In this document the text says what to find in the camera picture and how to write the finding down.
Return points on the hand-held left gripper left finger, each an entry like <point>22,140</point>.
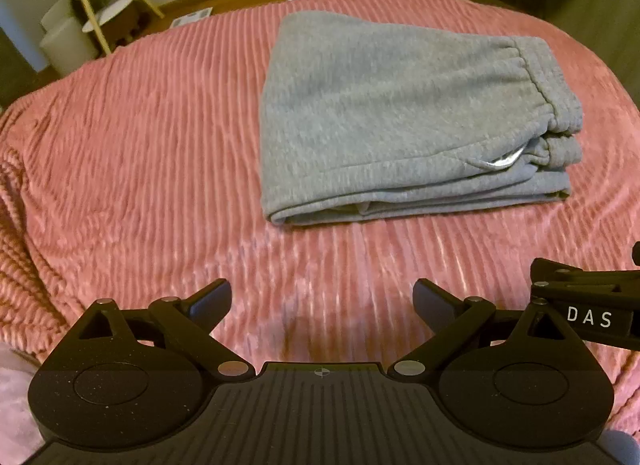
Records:
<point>212,302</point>

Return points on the pink ribbed blanket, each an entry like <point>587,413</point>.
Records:
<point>150,170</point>

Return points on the white tiered side table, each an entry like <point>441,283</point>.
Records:
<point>95,10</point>

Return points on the white flat floor scale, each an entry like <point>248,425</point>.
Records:
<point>191,17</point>

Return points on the grey pants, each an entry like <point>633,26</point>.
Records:
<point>380,110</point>

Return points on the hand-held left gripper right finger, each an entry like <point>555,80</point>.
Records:
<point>431,302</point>

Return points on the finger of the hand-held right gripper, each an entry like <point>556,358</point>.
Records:
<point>575,272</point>

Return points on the pale pink cloth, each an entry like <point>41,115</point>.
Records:
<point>17,395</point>

